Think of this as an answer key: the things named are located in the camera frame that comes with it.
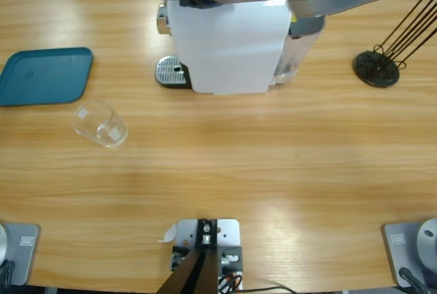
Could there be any white capsule coffee machine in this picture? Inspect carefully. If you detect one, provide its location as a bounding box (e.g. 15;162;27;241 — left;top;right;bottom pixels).
155;0;295;96

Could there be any clear glass cup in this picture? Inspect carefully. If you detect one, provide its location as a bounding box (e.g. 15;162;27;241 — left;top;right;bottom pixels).
70;99;130;151

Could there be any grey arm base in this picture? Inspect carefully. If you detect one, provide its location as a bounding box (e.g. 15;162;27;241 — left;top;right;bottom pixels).
0;222;41;287
381;218;437;289

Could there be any metal drip tray grate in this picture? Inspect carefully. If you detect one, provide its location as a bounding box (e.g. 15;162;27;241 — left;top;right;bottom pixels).
155;55;192;89

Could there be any clear water tank black lid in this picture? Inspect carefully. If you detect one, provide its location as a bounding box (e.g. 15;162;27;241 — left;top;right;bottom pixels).
269;14;327;87

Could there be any teal plastic tray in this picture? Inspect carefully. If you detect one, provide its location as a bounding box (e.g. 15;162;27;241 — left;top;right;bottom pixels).
0;46;95;107

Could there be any black capsule holder with rods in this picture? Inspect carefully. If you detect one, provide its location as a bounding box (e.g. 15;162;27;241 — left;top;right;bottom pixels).
353;0;437;89

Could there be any white mounting block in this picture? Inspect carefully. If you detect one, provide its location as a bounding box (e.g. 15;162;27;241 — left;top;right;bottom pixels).
170;218;245;291

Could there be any white tape piece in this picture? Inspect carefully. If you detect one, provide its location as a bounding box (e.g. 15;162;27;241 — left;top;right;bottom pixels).
156;224;178;244

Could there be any orange wire bundle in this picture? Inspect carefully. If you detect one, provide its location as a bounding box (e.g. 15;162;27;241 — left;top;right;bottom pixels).
218;271;244;293

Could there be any thin black cable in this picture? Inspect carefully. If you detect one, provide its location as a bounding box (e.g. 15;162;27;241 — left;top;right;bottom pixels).
238;285;296;294

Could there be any black base cable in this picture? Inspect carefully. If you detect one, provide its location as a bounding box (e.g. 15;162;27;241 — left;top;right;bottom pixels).
0;260;16;288
398;266;433;294

